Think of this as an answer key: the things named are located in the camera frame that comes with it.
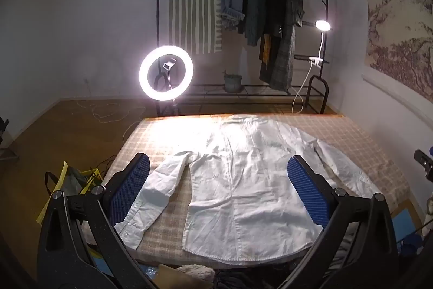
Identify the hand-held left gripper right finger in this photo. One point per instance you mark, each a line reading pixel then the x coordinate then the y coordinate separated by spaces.
pixel 309 187

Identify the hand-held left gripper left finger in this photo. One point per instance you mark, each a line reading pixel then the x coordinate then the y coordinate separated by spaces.
pixel 130 180

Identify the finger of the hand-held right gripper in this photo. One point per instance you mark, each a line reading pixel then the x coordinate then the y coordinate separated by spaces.
pixel 423 158

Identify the white long-sleeved shirt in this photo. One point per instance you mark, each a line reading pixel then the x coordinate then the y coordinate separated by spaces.
pixel 243 190

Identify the black metal clothes rack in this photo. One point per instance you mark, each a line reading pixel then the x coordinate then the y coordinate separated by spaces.
pixel 158 38

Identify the blue mat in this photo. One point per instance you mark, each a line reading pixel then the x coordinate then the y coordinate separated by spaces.
pixel 406 221

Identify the fluffy beige cloth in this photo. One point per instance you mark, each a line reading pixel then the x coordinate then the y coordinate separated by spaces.
pixel 196 275

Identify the phone clamp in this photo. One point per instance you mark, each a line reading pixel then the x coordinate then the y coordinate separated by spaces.
pixel 169 65

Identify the potted plant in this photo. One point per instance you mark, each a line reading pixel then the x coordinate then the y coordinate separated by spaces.
pixel 233 82

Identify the grey plaid coat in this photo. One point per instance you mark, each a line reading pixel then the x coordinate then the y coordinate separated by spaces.
pixel 287 48

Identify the yellow garment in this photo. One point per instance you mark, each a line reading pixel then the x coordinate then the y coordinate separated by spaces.
pixel 265 50

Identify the white clip lamp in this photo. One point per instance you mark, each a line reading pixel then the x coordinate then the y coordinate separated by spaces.
pixel 323 25

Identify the dark green jacket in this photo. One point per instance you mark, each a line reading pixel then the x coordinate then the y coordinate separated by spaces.
pixel 253 4

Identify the landscape wall scroll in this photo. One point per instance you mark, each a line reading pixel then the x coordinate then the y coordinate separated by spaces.
pixel 402 38

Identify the green striped wall hanging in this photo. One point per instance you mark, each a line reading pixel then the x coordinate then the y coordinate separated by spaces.
pixel 189 14

